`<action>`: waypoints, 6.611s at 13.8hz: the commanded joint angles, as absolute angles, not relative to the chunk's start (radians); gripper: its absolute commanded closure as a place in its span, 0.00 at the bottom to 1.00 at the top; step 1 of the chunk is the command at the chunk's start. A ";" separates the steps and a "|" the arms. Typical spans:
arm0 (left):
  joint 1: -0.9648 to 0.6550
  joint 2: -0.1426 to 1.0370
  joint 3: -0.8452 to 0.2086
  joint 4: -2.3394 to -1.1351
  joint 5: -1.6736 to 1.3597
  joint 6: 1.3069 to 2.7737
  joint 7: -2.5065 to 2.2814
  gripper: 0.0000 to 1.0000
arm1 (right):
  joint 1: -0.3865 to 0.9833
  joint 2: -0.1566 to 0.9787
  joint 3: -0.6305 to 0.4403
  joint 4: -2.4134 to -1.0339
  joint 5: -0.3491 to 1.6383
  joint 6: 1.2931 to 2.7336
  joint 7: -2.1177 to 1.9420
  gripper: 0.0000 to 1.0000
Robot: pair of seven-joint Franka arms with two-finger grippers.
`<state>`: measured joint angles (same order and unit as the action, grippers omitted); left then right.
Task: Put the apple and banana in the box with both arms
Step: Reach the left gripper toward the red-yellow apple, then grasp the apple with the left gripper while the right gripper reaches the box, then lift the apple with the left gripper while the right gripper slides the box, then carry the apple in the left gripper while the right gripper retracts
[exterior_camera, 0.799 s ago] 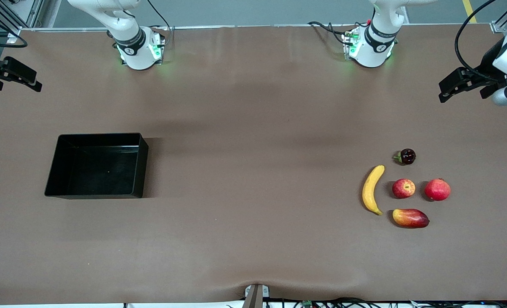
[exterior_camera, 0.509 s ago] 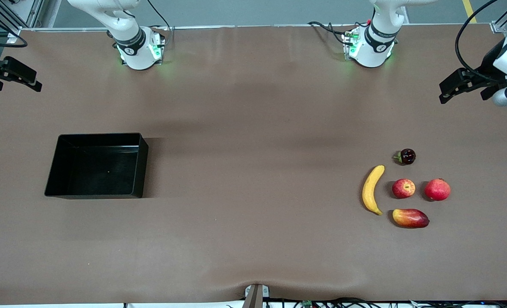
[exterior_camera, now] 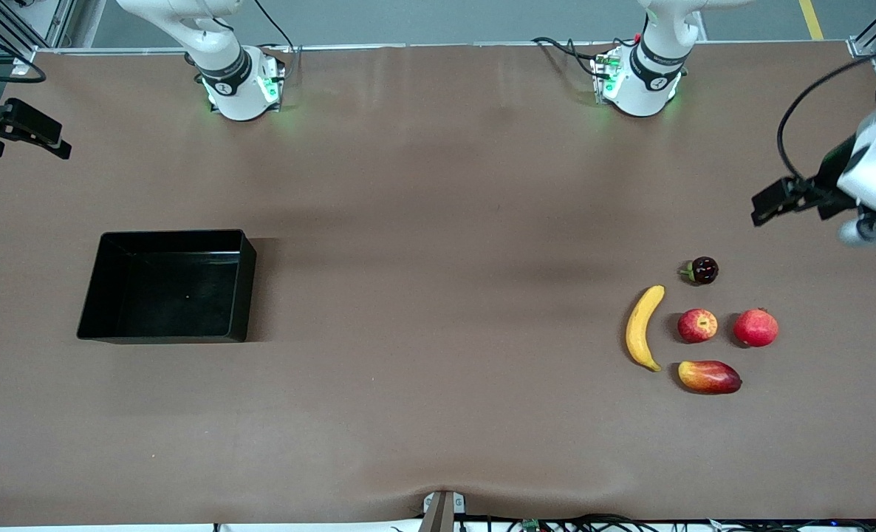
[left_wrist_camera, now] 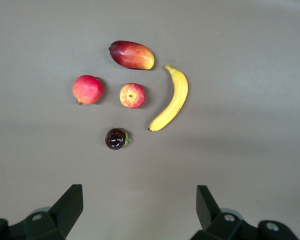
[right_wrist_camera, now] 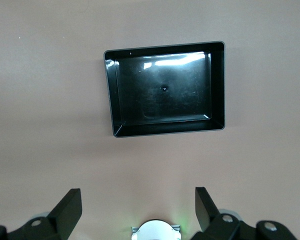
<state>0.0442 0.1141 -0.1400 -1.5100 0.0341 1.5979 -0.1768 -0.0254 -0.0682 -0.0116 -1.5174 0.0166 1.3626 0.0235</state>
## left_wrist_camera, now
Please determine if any yellow banana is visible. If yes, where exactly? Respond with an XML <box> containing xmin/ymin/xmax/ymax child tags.
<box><xmin>148</xmin><ymin>64</ymin><xmax>189</xmax><ymax>132</ymax></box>

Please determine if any red yellow mango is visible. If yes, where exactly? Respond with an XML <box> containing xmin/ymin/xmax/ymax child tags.
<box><xmin>108</xmin><ymin>40</ymin><xmax>155</xmax><ymax>70</ymax></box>

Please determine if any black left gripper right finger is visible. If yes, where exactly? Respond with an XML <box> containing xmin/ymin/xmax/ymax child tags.
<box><xmin>189</xmin><ymin>185</ymin><xmax>260</xmax><ymax>240</ymax></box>

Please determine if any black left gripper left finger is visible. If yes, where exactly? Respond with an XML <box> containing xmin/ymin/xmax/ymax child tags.
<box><xmin>23</xmin><ymin>184</ymin><xmax>84</xmax><ymax>240</ymax></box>

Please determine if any dark purple mangosteen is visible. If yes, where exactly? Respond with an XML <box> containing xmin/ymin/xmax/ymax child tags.
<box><xmin>104</xmin><ymin>127</ymin><xmax>134</xmax><ymax>151</ymax></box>

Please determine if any red pomegranate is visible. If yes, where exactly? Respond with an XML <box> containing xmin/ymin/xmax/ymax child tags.
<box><xmin>72</xmin><ymin>74</ymin><xmax>105</xmax><ymax>107</ymax></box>

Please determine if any red yellow apple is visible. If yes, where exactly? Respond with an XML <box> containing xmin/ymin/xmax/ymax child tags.
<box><xmin>119</xmin><ymin>82</ymin><xmax>147</xmax><ymax>110</ymax></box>

